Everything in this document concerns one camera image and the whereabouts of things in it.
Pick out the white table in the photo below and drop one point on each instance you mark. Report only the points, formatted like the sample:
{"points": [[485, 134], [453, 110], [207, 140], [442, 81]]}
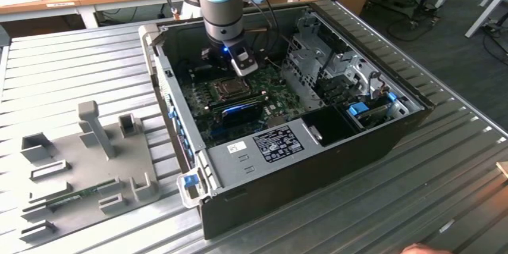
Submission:
{"points": [[477, 26]]}

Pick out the CPU chip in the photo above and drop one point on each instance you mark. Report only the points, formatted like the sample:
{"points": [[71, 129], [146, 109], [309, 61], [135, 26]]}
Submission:
{"points": [[234, 87]]}

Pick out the green motherboard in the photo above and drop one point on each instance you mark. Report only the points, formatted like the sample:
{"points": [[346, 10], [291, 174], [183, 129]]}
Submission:
{"points": [[278, 96]]}

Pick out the black PC case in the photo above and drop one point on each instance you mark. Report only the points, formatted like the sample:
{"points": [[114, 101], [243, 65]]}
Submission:
{"points": [[318, 182]]}

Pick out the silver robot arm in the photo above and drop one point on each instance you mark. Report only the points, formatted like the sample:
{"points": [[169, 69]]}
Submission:
{"points": [[222, 13]]}

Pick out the black graphics card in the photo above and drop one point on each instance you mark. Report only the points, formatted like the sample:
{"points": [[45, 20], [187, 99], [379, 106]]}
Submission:
{"points": [[242, 115]]}

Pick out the metal drive cage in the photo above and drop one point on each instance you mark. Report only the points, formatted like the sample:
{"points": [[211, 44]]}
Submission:
{"points": [[306, 57]]}

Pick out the wooden board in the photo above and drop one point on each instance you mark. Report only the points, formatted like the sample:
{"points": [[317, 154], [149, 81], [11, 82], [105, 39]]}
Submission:
{"points": [[503, 170]]}

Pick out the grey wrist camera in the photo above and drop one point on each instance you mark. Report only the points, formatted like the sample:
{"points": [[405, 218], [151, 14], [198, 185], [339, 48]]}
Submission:
{"points": [[245, 68]]}

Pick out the green RAM stick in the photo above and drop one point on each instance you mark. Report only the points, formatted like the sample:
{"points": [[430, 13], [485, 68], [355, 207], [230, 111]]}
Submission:
{"points": [[237, 102], [75, 195]]}

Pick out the small blue plastic latch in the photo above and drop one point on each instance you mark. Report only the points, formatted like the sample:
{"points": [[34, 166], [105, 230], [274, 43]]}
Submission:
{"points": [[391, 97]]}

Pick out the blue case latch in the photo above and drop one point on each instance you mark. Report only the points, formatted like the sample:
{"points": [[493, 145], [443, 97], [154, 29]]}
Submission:
{"points": [[189, 180]]}

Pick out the CPU socket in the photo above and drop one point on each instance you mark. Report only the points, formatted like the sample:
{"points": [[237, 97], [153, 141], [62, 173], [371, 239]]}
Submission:
{"points": [[217, 87]]}

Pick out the grey power supply unit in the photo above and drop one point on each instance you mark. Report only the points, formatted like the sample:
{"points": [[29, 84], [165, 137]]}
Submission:
{"points": [[238, 164]]}

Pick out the grey parts rack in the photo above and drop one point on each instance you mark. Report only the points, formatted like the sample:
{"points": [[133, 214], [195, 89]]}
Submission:
{"points": [[119, 159]]}

